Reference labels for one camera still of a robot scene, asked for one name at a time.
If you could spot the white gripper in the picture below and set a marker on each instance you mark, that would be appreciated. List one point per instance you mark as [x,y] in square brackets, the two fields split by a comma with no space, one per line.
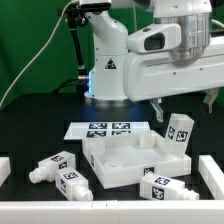
[150,72]

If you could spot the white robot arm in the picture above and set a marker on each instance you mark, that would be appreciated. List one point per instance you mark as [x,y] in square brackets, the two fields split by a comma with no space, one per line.
[176,54]

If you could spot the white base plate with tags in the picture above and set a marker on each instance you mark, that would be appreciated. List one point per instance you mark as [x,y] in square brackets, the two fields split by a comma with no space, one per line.
[81,130]

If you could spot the white front wall rail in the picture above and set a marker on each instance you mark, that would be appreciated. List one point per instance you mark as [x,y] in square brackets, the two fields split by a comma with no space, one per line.
[113,212]

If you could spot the white right wall rail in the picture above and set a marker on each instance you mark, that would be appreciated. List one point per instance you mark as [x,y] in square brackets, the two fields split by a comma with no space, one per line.
[212,176]

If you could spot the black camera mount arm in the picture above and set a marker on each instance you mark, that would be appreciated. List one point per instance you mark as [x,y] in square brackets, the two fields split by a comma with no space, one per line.
[75,18]

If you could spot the white wall rail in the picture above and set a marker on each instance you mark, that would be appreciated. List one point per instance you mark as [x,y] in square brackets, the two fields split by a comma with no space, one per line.
[113,212]
[212,176]

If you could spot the white left wall block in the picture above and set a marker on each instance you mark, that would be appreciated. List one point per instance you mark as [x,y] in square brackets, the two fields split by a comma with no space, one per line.
[5,169]

